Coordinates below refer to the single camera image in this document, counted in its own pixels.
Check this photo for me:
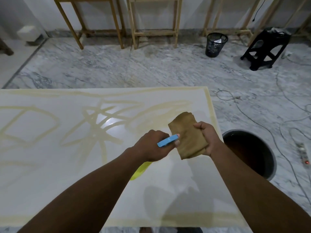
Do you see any person's right hand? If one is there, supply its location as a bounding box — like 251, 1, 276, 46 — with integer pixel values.
193, 121, 223, 157

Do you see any person's left hand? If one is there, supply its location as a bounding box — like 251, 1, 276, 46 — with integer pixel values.
126, 130, 181, 163

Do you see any yellow spray bottle blue nozzle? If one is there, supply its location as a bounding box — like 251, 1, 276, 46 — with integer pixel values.
130, 134, 180, 181

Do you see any brown cloth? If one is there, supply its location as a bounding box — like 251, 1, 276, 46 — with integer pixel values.
168, 111, 209, 160

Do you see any person's right forearm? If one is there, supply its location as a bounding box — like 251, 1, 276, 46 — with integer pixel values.
209, 140, 311, 233

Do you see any person's left forearm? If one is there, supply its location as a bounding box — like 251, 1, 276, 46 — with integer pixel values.
17, 147, 147, 233

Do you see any grey bucket of dirty water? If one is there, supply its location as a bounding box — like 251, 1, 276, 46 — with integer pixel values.
222, 129, 277, 181

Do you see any black mesh waste bin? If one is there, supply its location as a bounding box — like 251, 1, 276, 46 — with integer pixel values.
205, 33, 229, 58

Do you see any white power strip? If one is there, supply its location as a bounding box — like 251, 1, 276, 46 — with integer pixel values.
295, 142, 311, 166

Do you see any black plastic stool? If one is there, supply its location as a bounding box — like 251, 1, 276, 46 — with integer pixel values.
240, 28, 292, 71

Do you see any white rag on stool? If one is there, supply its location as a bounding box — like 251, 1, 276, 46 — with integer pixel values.
270, 27, 289, 36

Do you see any white box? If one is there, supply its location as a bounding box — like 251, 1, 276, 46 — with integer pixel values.
16, 25, 42, 42

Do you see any dark wooden furniture leg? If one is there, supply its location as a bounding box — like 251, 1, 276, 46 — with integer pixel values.
0, 37, 14, 56

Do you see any thin grey floor cable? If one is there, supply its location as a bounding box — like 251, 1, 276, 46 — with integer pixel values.
211, 89, 311, 200

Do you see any white floor cable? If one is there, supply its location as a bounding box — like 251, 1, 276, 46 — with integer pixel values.
275, 72, 311, 115

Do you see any wide wooden table frame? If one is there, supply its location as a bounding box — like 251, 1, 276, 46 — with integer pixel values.
201, 0, 285, 47

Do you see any light wooden table frame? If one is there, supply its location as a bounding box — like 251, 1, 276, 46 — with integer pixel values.
126, 0, 183, 49

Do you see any black hanging cable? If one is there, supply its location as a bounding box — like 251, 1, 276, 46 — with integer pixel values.
252, 0, 267, 22

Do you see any wooden frame with slanted legs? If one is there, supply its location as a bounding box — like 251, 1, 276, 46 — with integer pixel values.
283, 0, 311, 39

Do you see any dark wooden table frame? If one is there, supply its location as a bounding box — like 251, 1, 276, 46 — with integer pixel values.
52, 0, 126, 50

